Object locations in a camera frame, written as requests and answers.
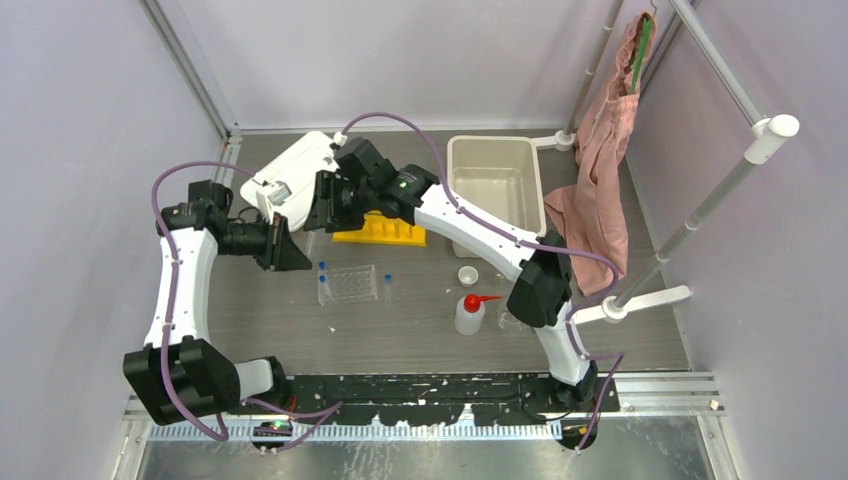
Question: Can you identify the small white cup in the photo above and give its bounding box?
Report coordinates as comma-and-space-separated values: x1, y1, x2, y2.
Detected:
457, 265, 479, 287

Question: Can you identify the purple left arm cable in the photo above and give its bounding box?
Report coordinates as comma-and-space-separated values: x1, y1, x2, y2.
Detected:
150, 160, 346, 454

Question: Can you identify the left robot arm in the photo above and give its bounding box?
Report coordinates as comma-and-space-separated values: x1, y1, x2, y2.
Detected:
123, 180, 312, 425

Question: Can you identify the pink cloth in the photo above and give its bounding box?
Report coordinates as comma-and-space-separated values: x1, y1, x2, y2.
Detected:
544, 11, 658, 278

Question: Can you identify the green clothes hanger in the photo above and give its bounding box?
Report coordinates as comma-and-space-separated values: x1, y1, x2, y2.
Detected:
628, 14, 655, 94

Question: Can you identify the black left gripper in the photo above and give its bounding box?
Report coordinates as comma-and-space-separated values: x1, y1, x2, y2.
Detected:
217, 210, 312, 271

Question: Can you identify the clear acrylic tube tray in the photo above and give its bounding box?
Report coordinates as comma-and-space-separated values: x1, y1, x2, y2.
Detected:
317, 265, 378, 306

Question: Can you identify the yellow test tube rack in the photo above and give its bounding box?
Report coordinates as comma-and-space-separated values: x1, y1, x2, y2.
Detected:
332, 211, 427, 247

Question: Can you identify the small glass beaker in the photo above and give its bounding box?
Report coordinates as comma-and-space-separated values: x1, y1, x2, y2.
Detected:
492, 272, 508, 289

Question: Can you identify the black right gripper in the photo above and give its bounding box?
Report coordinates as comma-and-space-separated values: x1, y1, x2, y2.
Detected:
303, 172, 375, 235

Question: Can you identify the aluminium frame rail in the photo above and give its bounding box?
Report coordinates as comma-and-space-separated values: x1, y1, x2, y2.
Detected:
123, 374, 727, 444

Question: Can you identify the white red wash bottle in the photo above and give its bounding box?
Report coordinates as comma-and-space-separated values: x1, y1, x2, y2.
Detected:
454, 294, 501, 336

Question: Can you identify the white garment rack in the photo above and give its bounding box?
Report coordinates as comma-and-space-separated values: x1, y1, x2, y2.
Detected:
533, 0, 801, 326

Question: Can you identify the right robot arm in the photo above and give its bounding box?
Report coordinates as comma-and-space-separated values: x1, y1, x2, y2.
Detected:
304, 137, 598, 411

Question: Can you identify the beige plastic bin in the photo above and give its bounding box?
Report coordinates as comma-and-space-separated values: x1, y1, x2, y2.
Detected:
447, 135, 546, 236

